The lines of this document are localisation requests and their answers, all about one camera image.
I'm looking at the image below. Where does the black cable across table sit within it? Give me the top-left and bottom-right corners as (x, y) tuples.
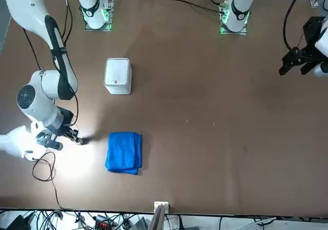
(174, 0), (222, 13)

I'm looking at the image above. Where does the blue folded cloth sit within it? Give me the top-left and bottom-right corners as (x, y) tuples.
(104, 131), (143, 176)

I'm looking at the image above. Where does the white desk lamp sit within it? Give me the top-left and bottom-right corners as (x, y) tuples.
(0, 124), (52, 162)

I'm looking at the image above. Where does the white cube device red button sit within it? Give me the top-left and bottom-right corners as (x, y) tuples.
(104, 57), (133, 96)

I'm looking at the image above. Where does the grey upright post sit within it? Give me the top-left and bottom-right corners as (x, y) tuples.
(148, 204), (166, 230)

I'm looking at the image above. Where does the black cable sleeve on arm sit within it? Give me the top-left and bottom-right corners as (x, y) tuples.
(44, 15), (79, 101)

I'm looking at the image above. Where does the black power adapter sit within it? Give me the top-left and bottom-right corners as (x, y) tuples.
(4, 214), (28, 230)

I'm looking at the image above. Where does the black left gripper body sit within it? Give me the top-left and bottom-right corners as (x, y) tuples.
(303, 16), (328, 61)

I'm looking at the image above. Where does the white table edge tag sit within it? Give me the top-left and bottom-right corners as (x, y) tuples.
(154, 201), (170, 213)

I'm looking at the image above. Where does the black lamp power cable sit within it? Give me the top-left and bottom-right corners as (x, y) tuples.
(32, 152), (76, 213)

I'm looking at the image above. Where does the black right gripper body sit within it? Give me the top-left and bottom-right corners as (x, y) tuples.
(55, 106), (77, 136)

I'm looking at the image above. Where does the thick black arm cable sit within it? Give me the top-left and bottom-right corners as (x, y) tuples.
(282, 0), (308, 53)

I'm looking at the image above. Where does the red and black connector block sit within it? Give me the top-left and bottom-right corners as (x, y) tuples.
(94, 221), (114, 230)

